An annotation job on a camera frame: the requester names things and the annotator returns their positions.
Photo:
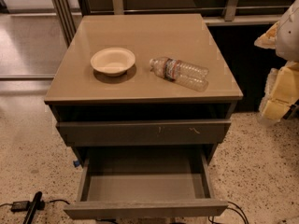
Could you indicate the yellow foam padded gripper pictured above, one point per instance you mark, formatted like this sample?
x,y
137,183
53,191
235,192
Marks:
x,y
289,37

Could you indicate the grey bottom drawer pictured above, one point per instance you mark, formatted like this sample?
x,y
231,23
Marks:
x,y
146,182

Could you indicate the grey drawer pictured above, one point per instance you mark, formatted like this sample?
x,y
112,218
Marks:
x,y
146,182
143,133

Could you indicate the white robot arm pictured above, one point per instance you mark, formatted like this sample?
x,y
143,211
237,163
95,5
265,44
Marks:
x,y
283,38

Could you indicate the grey middle drawer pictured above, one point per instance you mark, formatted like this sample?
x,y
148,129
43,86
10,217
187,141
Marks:
x,y
143,133

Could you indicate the grey drawer cabinet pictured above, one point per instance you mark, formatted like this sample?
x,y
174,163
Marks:
x,y
78,93

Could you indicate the clear plastic water bottle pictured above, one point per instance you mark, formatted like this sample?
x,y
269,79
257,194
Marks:
x,y
187,75

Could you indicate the white paper bowl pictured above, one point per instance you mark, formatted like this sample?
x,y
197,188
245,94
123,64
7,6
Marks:
x,y
113,62

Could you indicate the blue cabinet foot cap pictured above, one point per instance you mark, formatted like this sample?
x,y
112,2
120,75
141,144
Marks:
x,y
76,164

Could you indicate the black bar on floor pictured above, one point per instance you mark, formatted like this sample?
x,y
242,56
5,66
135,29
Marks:
x,y
34,205

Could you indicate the black power adapter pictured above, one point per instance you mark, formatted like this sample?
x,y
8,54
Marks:
x,y
20,206

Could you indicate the dark object by wall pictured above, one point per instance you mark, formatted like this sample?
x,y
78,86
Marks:
x,y
292,112

